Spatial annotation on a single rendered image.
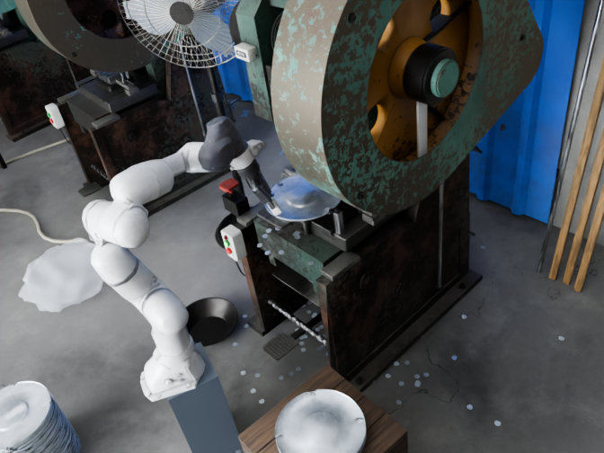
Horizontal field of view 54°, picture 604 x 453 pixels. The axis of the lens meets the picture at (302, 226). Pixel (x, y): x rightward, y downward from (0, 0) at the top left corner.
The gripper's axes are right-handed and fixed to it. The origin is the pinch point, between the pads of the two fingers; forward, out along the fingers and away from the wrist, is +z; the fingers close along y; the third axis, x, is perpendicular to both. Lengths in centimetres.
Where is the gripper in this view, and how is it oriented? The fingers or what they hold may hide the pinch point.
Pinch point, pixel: (273, 206)
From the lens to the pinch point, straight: 209.9
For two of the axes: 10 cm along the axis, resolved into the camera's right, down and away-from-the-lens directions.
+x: 9.0, -3.5, -2.7
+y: 0.1, 6.3, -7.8
